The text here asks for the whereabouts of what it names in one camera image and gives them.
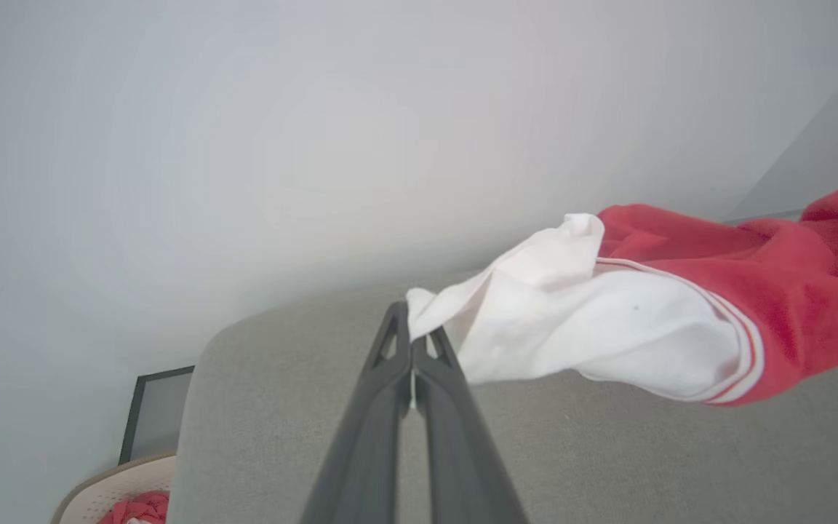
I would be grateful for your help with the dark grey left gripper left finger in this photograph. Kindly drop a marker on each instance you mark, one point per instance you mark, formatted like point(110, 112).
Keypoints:
point(364, 451)

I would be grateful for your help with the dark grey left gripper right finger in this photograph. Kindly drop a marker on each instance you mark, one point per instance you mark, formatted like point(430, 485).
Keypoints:
point(463, 466)

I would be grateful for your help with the red and white garment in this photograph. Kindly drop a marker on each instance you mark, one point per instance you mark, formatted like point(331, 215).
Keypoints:
point(644, 320)

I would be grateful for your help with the red garment in basket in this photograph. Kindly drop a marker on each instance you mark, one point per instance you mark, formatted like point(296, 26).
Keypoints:
point(142, 509)

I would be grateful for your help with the grey fabric sofa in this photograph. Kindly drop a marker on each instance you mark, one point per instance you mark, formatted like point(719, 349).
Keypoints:
point(644, 458)

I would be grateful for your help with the black framed panel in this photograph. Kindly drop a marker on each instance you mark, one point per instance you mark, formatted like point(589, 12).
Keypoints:
point(161, 411)

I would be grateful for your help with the beige perforated laundry basket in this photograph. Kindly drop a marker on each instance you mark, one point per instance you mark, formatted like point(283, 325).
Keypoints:
point(110, 487)

